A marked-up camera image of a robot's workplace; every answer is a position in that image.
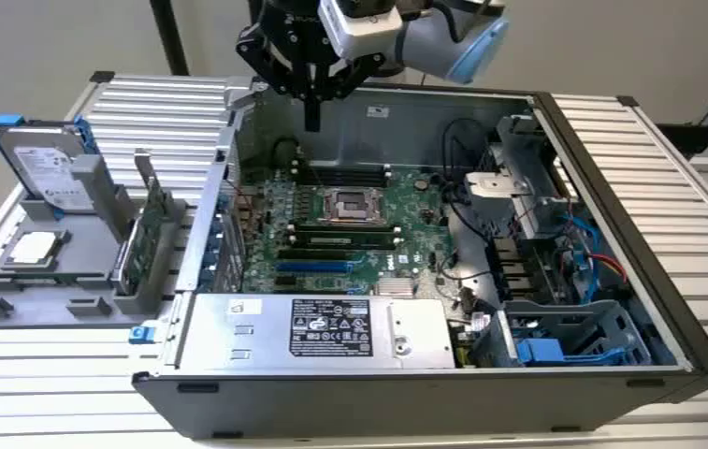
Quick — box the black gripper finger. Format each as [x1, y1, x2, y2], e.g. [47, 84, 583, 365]
[313, 50, 389, 133]
[233, 25, 316, 133]

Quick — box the graphics card with black fan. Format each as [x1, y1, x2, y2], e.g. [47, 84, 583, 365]
[110, 147, 175, 298]

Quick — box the black stand pole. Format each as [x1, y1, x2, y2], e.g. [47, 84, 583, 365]
[147, 0, 191, 76]

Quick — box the CPU socket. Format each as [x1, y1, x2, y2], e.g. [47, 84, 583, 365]
[317, 185, 386, 225]

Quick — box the metal socket cover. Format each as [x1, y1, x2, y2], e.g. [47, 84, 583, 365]
[321, 186, 384, 223]

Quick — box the silver metal drive cage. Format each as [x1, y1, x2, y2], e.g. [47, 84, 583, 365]
[462, 115, 571, 239]

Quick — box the green RAM stick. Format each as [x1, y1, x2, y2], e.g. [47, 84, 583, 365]
[294, 235, 400, 248]
[12, 273, 106, 284]

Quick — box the green motherboard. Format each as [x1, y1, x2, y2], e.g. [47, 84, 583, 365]
[238, 166, 458, 296]

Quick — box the long black expansion slot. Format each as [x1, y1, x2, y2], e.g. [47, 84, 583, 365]
[277, 248, 362, 264]

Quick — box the blue expansion slot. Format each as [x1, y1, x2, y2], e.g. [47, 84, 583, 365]
[274, 260, 356, 278]

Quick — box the hard disk in blue carrier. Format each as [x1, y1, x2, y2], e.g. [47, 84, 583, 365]
[0, 110, 103, 219]

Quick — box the small silver heatsink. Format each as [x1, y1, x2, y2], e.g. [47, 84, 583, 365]
[376, 276, 418, 297]

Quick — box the silver CPU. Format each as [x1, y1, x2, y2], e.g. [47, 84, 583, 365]
[4, 232, 62, 264]

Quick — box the silver power supply unit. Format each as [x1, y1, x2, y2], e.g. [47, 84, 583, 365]
[175, 293, 458, 370]

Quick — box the grey plastic disk bay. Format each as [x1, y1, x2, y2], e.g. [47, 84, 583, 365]
[470, 298, 655, 369]

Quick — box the grey parts rack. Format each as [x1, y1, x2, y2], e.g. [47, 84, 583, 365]
[0, 155, 201, 330]

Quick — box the open black PC case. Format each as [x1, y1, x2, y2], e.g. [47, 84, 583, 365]
[130, 77, 708, 441]

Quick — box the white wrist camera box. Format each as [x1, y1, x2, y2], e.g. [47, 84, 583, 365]
[317, 0, 405, 56]

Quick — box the black wire loop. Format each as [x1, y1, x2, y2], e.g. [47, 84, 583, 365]
[440, 117, 492, 207]

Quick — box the blue wire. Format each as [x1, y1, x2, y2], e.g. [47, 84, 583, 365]
[553, 209, 603, 310]

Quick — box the black bracket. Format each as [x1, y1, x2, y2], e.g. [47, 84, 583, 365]
[656, 122, 708, 159]

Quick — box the red wire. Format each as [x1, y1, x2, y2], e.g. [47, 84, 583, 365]
[584, 251, 631, 284]

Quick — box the blue plastic bracket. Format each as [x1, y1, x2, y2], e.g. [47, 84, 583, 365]
[512, 337, 652, 367]

